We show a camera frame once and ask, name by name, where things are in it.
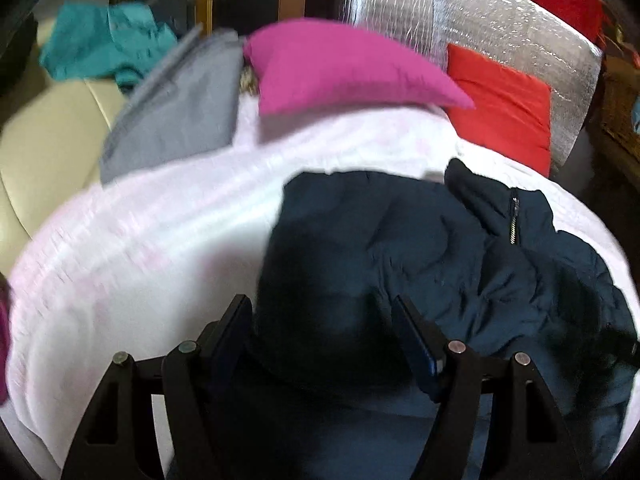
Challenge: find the navy blue padded jacket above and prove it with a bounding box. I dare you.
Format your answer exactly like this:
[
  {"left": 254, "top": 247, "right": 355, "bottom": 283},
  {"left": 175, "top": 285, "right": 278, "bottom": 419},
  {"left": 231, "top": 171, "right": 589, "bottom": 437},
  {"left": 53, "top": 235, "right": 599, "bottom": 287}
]
[{"left": 235, "top": 160, "right": 636, "bottom": 479}]

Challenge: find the white pink bed blanket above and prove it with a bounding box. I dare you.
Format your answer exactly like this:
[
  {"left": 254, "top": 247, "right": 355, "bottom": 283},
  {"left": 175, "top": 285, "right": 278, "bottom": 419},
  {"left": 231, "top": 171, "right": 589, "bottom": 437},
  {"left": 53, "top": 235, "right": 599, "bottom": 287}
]
[{"left": 6, "top": 96, "right": 639, "bottom": 478}]

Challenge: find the magenta cloth beside bed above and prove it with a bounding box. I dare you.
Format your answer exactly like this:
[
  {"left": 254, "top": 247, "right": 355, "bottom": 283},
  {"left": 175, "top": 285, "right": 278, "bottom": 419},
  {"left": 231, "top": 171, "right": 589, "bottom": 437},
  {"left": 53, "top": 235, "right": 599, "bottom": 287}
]
[{"left": 0, "top": 274, "right": 11, "bottom": 404}]

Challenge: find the grey folded garment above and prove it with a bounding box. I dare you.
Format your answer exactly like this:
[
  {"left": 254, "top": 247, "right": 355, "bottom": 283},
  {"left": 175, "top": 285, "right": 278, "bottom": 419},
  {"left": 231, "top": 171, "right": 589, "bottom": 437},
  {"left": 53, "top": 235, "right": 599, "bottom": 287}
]
[{"left": 100, "top": 27, "right": 243, "bottom": 184}]

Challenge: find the cream leather sofa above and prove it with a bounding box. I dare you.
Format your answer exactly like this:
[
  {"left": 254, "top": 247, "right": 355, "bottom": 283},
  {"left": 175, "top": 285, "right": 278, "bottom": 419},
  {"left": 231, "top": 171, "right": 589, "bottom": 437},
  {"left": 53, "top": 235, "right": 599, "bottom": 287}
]
[{"left": 0, "top": 16, "right": 132, "bottom": 276}]

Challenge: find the red square pillow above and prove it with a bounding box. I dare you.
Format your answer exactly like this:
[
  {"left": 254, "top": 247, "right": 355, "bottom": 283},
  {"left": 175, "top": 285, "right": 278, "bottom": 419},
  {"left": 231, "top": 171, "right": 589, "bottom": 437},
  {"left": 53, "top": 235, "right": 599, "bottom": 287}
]
[{"left": 446, "top": 44, "right": 551, "bottom": 177}]

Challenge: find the wooden side table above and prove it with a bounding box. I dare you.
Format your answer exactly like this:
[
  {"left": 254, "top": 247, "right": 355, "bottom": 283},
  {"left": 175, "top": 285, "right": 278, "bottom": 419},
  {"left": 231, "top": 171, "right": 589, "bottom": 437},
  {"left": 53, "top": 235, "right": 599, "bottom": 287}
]
[{"left": 588, "top": 54, "right": 639, "bottom": 188}]

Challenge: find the magenta pillow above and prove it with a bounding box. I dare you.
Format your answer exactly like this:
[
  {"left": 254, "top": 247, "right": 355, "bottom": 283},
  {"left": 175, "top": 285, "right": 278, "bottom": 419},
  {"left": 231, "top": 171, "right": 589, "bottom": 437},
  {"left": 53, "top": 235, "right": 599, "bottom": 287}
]
[{"left": 244, "top": 18, "right": 474, "bottom": 115}]

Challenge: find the teal garment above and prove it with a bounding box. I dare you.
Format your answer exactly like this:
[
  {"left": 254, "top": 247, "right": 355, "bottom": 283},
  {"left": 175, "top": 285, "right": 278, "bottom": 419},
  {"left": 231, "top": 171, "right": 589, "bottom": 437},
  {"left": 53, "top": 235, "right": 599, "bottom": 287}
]
[{"left": 39, "top": 2, "right": 178, "bottom": 90}]

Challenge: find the silver foil insulation panel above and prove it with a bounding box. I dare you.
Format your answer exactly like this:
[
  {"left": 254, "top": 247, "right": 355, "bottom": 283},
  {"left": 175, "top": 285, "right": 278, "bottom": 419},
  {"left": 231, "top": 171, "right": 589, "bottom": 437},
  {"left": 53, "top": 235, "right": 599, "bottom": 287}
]
[{"left": 336, "top": 0, "right": 602, "bottom": 174}]

